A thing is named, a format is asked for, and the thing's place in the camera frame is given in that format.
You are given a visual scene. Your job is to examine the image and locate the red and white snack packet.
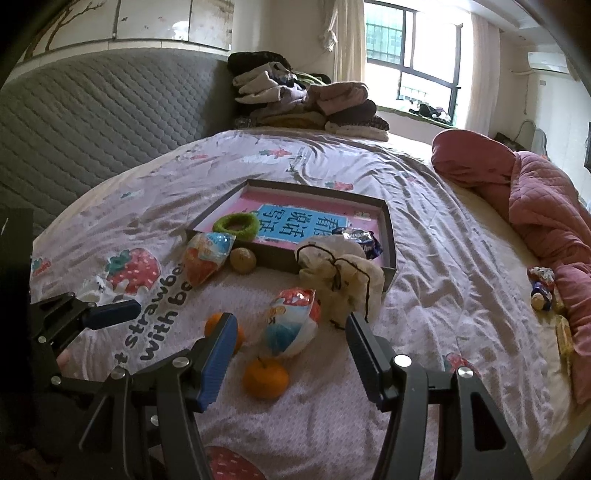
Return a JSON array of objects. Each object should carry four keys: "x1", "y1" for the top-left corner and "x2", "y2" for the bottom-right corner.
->
[{"x1": 527, "y1": 266, "x2": 557, "y2": 289}]

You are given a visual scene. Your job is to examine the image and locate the dark blue snack packet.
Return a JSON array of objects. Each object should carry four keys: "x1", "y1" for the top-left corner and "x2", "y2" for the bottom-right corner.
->
[{"x1": 333, "y1": 225, "x2": 384, "y2": 259}]

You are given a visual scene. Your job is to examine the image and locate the white air conditioner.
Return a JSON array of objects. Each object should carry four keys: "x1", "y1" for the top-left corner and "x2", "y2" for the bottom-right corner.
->
[{"x1": 526, "y1": 52, "x2": 573, "y2": 77}]

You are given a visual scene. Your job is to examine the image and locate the green hair scrunchie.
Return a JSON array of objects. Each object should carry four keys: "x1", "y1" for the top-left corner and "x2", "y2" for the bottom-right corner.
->
[{"x1": 212, "y1": 213, "x2": 262, "y2": 241}]

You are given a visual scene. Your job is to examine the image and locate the snack packet blue and red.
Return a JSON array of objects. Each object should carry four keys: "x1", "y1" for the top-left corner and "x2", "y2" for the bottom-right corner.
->
[{"x1": 262, "y1": 288, "x2": 321, "y2": 358}]

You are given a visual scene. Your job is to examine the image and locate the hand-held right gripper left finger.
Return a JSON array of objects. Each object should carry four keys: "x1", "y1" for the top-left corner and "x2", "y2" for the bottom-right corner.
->
[{"x1": 76, "y1": 312, "x2": 241, "y2": 480}]

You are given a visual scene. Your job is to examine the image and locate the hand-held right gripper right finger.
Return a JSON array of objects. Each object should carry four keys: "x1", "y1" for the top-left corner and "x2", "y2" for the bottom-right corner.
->
[{"x1": 345, "y1": 312, "x2": 529, "y2": 480}]

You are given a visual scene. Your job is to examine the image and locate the pile of folded clothes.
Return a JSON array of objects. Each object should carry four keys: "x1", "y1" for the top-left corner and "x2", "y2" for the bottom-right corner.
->
[{"x1": 227, "y1": 51, "x2": 391, "y2": 141}]

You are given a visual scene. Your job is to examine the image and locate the pink and blue book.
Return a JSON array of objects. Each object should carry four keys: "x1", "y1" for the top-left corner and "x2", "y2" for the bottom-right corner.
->
[{"x1": 203, "y1": 187, "x2": 384, "y2": 268}]

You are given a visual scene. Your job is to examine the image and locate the orange mandarin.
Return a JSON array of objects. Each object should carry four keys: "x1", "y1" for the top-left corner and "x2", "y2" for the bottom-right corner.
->
[
  {"x1": 204, "y1": 313, "x2": 245, "y2": 356},
  {"x1": 243, "y1": 356, "x2": 291, "y2": 400}
]

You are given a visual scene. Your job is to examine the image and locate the orange and blue toy egg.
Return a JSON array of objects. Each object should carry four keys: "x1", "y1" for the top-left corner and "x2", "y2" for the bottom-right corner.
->
[{"x1": 183, "y1": 231, "x2": 237, "y2": 289}]

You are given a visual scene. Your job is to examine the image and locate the black framed window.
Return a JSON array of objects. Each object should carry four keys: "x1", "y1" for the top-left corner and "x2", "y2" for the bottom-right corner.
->
[{"x1": 365, "y1": 0, "x2": 465, "y2": 127}]

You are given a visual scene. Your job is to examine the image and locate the dark cloth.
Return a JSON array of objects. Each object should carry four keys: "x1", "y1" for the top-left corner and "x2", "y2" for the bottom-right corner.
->
[{"x1": 418, "y1": 104, "x2": 453, "y2": 123}]

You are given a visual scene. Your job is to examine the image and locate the white drawstring pouch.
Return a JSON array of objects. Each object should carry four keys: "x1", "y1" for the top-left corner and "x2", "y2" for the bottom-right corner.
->
[{"x1": 294, "y1": 237, "x2": 386, "y2": 330}]

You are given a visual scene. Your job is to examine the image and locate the cream curtain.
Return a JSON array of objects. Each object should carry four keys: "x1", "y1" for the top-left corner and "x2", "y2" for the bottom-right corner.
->
[
  {"x1": 464, "y1": 14, "x2": 502, "y2": 134},
  {"x1": 318, "y1": 0, "x2": 368, "y2": 86}
]

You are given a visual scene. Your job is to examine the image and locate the pink quilt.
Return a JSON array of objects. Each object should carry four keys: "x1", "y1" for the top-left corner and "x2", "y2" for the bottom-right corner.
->
[{"x1": 431, "y1": 129, "x2": 591, "y2": 407}]

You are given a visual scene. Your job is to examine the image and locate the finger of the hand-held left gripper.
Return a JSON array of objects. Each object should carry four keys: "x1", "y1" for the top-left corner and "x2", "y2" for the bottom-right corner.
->
[
  {"x1": 28, "y1": 293, "x2": 142, "y2": 352},
  {"x1": 32, "y1": 342, "x2": 114, "y2": 395}
]

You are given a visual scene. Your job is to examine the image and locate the grey cardboard box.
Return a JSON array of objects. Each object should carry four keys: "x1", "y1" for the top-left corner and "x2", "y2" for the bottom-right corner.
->
[{"x1": 185, "y1": 179, "x2": 398, "y2": 294}]

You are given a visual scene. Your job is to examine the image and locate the brown kiwi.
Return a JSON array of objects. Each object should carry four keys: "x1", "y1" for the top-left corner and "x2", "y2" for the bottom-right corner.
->
[{"x1": 230, "y1": 248, "x2": 257, "y2": 275}]

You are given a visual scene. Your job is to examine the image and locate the grey quilted headboard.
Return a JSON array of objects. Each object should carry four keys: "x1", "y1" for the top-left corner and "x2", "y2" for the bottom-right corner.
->
[{"x1": 0, "y1": 46, "x2": 241, "y2": 232}]

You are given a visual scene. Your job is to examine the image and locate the strawberry printed bed sheet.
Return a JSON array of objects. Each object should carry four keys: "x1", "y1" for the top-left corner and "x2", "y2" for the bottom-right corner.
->
[{"x1": 30, "y1": 129, "x2": 578, "y2": 480}]

